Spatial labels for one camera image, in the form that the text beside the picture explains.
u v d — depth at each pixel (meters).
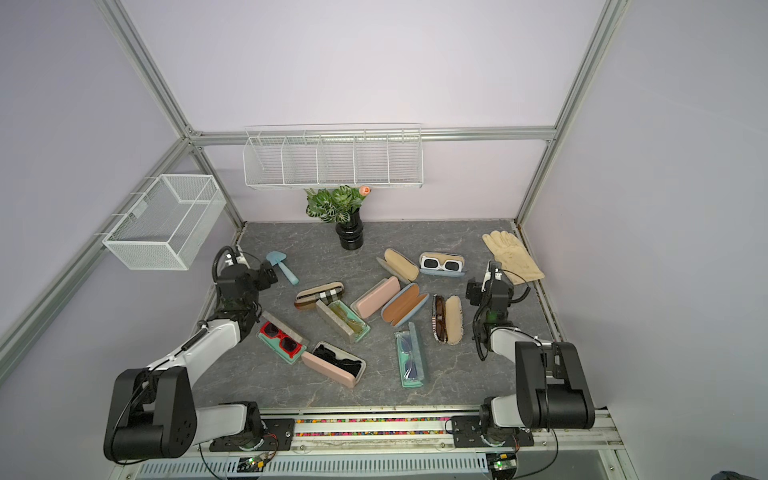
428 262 1.05
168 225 0.84
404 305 0.96
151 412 0.42
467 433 0.74
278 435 0.74
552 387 0.45
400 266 1.06
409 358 0.84
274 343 0.89
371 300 0.91
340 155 0.98
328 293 0.91
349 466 1.57
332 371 0.77
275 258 1.08
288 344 0.89
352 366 0.85
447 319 0.92
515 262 1.08
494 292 0.69
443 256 1.06
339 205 0.92
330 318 0.86
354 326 0.91
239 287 0.66
